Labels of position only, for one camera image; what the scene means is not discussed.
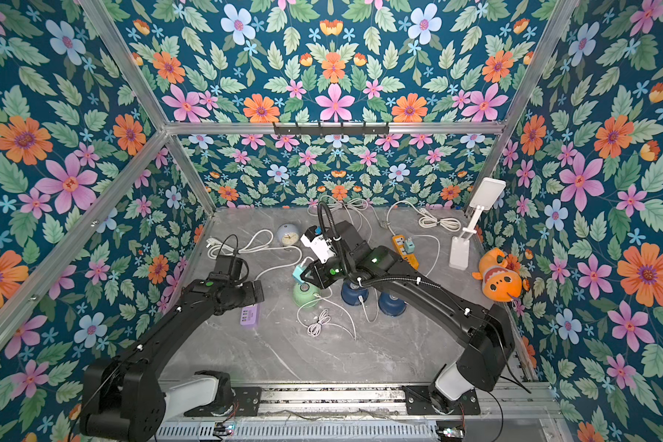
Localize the blue meat grinder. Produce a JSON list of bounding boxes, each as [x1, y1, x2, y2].
[[341, 281, 368, 306], [379, 292, 406, 317]]

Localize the green charger adapter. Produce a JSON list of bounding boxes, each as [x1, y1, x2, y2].
[[293, 265, 306, 285]]

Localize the green meat grinder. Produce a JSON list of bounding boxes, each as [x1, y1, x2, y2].
[[292, 283, 320, 309]]

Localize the blue meat grinder front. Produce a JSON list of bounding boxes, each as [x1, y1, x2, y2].
[[379, 292, 406, 317]]

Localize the teal charger adapter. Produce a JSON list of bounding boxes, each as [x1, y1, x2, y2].
[[403, 238, 415, 254]]

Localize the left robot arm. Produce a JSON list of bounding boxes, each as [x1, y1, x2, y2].
[[78, 255, 264, 441]]

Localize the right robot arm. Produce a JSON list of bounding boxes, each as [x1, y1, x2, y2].
[[300, 203, 516, 413]]

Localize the purple power strip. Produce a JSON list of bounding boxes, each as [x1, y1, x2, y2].
[[239, 304, 260, 329]]

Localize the pale blue table clock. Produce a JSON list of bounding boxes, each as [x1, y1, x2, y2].
[[276, 223, 300, 247]]

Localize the orange power strip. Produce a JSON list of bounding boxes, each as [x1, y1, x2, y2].
[[392, 235, 419, 270]]

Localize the white folding desk lamp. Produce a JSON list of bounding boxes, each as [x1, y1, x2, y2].
[[449, 178, 506, 271]]

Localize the orange clownfish plush toy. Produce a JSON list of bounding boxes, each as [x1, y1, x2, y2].
[[471, 248, 524, 303]]

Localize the white power cord left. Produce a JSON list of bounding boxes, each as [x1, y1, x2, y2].
[[205, 228, 304, 280]]

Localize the white cords at back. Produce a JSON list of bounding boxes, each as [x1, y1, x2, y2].
[[303, 194, 385, 228]]

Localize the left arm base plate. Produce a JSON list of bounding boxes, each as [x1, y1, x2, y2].
[[194, 387, 263, 417]]

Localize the white lamp cord bundle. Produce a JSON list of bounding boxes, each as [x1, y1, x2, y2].
[[384, 200, 463, 236]]

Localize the black hook rail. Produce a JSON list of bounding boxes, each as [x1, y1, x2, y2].
[[273, 123, 390, 136]]

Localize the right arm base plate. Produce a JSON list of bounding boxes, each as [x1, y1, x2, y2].
[[401, 384, 481, 417]]

